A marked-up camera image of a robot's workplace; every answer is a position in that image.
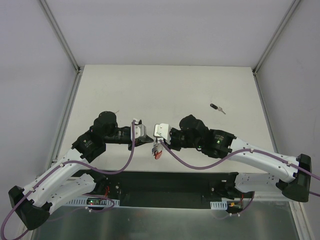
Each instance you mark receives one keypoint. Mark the right aluminium table rail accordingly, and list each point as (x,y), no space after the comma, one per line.
(265,112)

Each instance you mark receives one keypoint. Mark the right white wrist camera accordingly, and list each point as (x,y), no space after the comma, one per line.
(162,131)

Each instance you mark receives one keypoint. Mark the aluminium table rail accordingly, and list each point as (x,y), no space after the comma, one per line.
(265,112)
(58,139)

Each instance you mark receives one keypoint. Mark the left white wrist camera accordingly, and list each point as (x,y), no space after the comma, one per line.
(138,130)

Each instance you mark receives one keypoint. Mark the right white cable duct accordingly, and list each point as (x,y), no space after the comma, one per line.
(219,205)

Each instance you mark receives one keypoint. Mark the aluminium frame post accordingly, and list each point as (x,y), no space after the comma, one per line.
(276,35)
(59,34)

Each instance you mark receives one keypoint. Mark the black head silver key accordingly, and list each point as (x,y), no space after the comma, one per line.
(218,108)

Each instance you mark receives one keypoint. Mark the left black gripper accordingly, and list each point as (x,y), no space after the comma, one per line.
(135,143)

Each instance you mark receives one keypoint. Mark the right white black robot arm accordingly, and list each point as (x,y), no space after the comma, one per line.
(290,175)

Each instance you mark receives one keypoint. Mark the right aluminium frame post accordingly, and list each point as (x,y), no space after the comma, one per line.
(276,35)

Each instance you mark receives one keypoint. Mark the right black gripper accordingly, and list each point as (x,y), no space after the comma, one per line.
(171,138)

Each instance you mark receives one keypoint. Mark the left aluminium table rail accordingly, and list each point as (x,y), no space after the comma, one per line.
(58,139)

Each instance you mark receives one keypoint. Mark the left aluminium frame post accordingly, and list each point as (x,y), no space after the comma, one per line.
(59,34)

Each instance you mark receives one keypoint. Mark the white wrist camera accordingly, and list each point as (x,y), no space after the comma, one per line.
(138,130)
(162,131)

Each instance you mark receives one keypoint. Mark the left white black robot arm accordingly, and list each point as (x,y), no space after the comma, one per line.
(73,174)

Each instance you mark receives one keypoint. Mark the keyring with red tag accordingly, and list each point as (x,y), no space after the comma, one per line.
(157,150)

